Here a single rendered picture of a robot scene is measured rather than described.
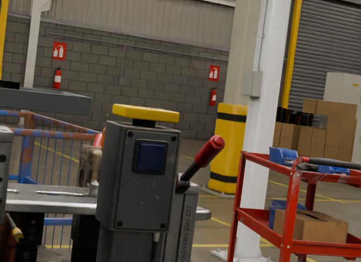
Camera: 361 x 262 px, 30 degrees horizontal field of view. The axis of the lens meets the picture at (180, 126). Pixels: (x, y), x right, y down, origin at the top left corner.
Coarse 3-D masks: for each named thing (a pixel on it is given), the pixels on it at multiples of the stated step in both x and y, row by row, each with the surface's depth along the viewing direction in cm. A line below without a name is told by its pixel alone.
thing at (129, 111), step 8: (120, 104) 76; (112, 112) 76; (120, 112) 72; (128, 112) 70; (136, 112) 71; (144, 112) 71; (152, 112) 71; (160, 112) 72; (168, 112) 72; (176, 112) 72; (136, 120) 73; (144, 120) 73; (152, 120) 72; (160, 120) 72; (168, 120) 72; (176, 120) 72
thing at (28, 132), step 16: (0, 112) 393; (16, 112) 398; (32, 112) 402; (16, 128) 281; (32, 128) 402; (80, 128) 333; (32, 144) 403; (32, 160) 397; (16, 176) 402; (48, 224) 293; (64, 224) 296; (0, 240) 312
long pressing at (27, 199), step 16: (16, 192) 104; (32, 192) 104; (48, 192) 107; (64, 192) 108; (80, 192) 109; (16, 208) 94; (32, 208) 95; (48, 208) 96; (64, 208) 97; (80, 208) 97
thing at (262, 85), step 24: (264, 0) 485; (288, 0) 486; (264, 24) 487; (264, 48) 484; (264, 72) 483; (264, 96) 484; (264, 120) 486; (264, 144) 489; (264, 168) 491; (264, 192) 493; (240, 240) 491
